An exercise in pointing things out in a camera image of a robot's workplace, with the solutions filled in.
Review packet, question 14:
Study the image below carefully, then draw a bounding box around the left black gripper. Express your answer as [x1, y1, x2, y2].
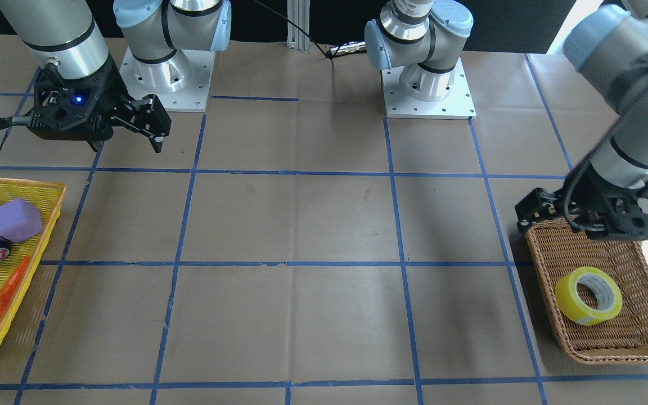
[515, 161, 648, 241]

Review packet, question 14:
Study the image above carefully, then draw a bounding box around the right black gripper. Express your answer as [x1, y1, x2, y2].
[26, 55, 172, 154]

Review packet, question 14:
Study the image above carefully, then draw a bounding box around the yellow tape roll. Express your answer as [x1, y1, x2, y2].
[555, 267, 623, 326]

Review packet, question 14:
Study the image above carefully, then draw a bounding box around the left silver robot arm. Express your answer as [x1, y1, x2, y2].
[364, 1, 648, 241]

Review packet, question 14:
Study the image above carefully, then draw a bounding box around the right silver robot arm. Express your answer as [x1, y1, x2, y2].
[0, 1, 232, 153]

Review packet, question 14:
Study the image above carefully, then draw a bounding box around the brown wicker basket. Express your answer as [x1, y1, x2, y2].
[525, 219, 648, 366]

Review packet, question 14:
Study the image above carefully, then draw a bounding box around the purple foam cube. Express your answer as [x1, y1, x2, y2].
[0, 198, 43, 243]

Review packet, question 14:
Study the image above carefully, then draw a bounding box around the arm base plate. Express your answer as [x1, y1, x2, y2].
[119, 48, 216, 113]
[381, 58, 478, 120]

